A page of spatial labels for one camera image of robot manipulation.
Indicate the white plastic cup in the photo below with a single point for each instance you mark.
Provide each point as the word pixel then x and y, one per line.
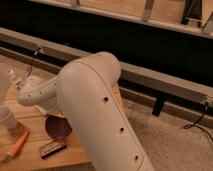
pixel 7 118

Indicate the clear glass bottle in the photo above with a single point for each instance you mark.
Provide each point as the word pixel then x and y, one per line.
pixel 15 79

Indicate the orange carrot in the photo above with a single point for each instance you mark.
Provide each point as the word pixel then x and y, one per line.
pixel 15 148

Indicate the black rail bracket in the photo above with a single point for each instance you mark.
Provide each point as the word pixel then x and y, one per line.
pixel 158 106

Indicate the dark ceramic bowl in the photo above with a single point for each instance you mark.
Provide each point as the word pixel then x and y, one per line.
pixel 57 128

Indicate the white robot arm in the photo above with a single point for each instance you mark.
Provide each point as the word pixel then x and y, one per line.
pixel 84 90

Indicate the black orange rectangular box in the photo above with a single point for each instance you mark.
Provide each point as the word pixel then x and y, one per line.
pixel 52 147

